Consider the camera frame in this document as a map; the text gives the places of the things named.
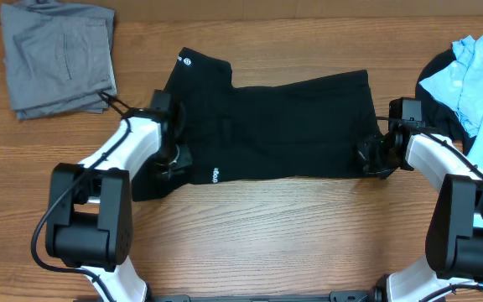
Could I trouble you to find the black polo shirt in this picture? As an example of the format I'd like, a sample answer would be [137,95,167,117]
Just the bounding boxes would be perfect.
[132,48,381,201]

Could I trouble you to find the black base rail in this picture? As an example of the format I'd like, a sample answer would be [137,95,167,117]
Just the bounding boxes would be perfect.
[144,290,371,302]

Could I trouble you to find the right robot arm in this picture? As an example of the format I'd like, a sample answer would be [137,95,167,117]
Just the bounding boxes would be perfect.
[357,98,483,302]

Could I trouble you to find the folded grey trousers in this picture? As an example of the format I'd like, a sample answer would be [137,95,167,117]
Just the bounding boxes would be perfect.
[0,1,117,120]

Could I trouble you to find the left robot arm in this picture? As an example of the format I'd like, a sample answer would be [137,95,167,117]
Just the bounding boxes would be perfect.
[31,90,192,301]

